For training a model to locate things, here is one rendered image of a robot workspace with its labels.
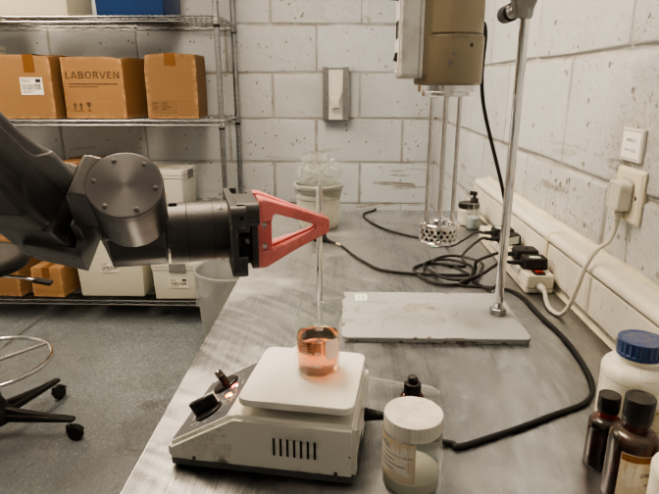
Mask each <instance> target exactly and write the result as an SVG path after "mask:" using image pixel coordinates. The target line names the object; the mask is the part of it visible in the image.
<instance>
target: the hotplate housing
mask: <svg viewBox="0 0 659 494"><path fill-rule="evenodd" d="M368 383H369V371H368V370H365V367H364V371H363V376H362V380H361V385H360V390H359V394H358V399H357V403H356V408H355V411H354V413H352V414H351V415H349V416H335V415H325V414H314V413H304V412H294V411H284V410H274V409H263V408H253V407H245V406H242V405H241V404H240V403H239V399H238V397H237V399H236V400H235V402H234V404H233V405H232V407H231V409H230V410H229V412H228V414H227V415H226V416H225V417H223V418H221V419H218V420H215V421H213V422H210V423H208V424H206V425H204V426H201V427H199V428H197V429H195V430H192V431H190V432H188V433H186V434H184V435H182V436H180V437H177V438H175V439H173V440H172V442H171V444H170V445H169V454H171V455H172V460H173V464H180V465H189V466H198V467H205V468H214V469H230V470H239V471H248V472H256V473H264V474H273V475H281V476H290V477H299V478H307V479H316V480H324V481H332V482H341V483H350V484H352V483H353V478H354V475H356V471H357V466H358V461H359V455H360V449H361V444H362V438H363V433H364V427H365V421H368V420H369V421H372V420H383V413H384V412H381V411H377V410H373V409H369V408H368Z"/></svg>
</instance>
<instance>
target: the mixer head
mask: <svg viewBox="0 0 659 494"><path fill-rule="evenodd" d="M393 1H396V30H395V54H394V58H393V61H394V73H395V77H396V78H398V79H414V84H415V85H418V92H422V96H433V97H467V96H472V92H476V91H477V85H480V84H481V83H482V64H483V51H484V36H483V27H484V13H485V0H393Z"/></svg>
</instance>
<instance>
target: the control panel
mask: <svg viewBox="0 0 659 494"><path fill-rule="evenodd" d="M257 364H258V362H257V363H255V364H253V365H251V366H249V367H247V368H245V369H242V370H239V371H237V372H235V373H233V374H231V375H234V374H235V375H237V376H238V380H237V382H236V383H237V385H236V386H235V387H233V388H231V387H230V388H229V389H227V390H225V391H224V392H221V393H218V394H216V393H215V392H214V389H215V387H216V386H217V385H218V384H219V383H220V382H219V381H216V382H213V383H212V384H211V385H210V387H209V388H208V390H207V391H206V392H205V394H204V395H203V396H205V395H207V394H209V393H211V392H214V393H215V395H216V396H217V398H218V399H219V400H220V401H221V402H222V405H221V406H220V408H219V409H218V410H217V411H216V412H215V413H213V414H212V415H211V416H209V417H208V418H206V419H204V420H201V421H197V420H196V419H195V415H194V414H193V412H191V413H190V415H189V416H188V418H187V419H186V420H185V422H184V423H183V425H182V426H181V427H180V429H179V430H178V432H177V433H176V435H175V436H174V438H173V439H175V438H177V437H180V436H182V435H184V434H186V433H188V432H190V431H192V430H195V429H197V428H199V427H201V426H204V425H206V424H208V423H210V422H213V421H215V420H218V419H221V418H223V417H225V416H226V415H227V414H228V412H229V410H230V409H231V407H232V405H233V404H234V402H235V400H236V399H237V397H238V395H239V393H240V391H241V390H242V388H243V386H244V385H245V383H246V381H247V380H248V378H249V376H250V375H251V373H252V371H253V370H254V369H255V367H256V366H257ZM229 376H230V375H228V376H227V377H229ZM230 392H231V395H229V396H228V397H226V395H227V394H228V393H230Z"/></svg>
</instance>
